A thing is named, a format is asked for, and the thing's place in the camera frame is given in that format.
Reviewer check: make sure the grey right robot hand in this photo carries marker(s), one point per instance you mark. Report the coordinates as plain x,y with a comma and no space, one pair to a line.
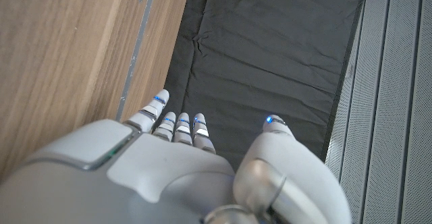
168,183

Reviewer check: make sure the black backdrop curtain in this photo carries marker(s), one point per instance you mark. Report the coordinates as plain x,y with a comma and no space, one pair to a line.
270,48

